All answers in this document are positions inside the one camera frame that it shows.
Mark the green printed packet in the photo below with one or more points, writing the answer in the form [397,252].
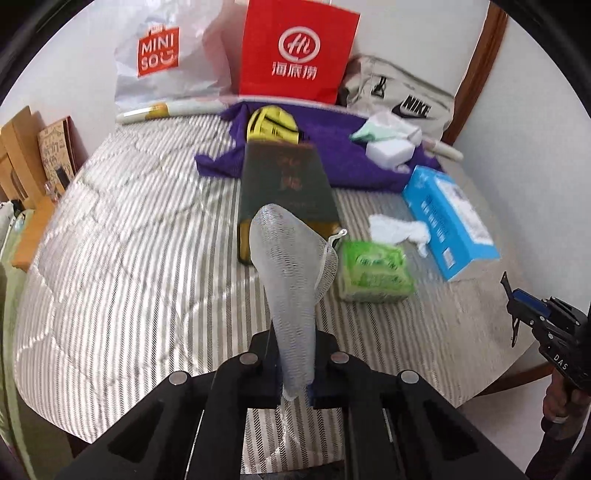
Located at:
[378,129]

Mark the pale green cloth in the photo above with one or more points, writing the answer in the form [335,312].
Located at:
[11,300]

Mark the dark green box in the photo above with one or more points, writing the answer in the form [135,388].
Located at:
[286,194]

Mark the crumpled white tissue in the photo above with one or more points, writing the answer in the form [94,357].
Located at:
[399,230]

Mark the printed brown cardboard box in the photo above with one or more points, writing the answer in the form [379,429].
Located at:
[60,152]

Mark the purple cloth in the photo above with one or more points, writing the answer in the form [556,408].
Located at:
[341,157]

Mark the yellow utility knife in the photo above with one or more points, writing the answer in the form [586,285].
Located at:
[272,124]

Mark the white sponge block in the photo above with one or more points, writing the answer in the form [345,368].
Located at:
[390,154]

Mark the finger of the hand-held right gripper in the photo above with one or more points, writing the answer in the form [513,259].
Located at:
[531,304]
[515,323]

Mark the white plastic shopping bag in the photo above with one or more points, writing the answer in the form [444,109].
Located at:
[184,60]

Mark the rolled white paper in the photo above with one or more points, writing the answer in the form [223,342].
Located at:
[157,110]

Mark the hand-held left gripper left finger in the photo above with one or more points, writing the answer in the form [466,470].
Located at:
[265,369]

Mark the red paper bag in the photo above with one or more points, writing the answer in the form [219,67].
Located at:
[295,50]

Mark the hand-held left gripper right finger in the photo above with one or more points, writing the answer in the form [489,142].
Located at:
[323,369]

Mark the person's right forearm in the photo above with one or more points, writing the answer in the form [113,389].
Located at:
[551,452]

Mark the white mesh net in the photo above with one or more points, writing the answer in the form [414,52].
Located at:
[291,277]

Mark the grey pouch bag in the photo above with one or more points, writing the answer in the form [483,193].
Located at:
[401,99]

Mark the person's right hand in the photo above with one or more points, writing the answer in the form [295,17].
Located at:
[556,408]

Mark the orange wooden board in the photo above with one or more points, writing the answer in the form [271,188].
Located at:
[34,235]

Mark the green tissue pack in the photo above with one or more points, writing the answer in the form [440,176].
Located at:
[376,270]

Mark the blue tissue box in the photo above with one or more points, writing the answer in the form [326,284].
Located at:
[452,221]

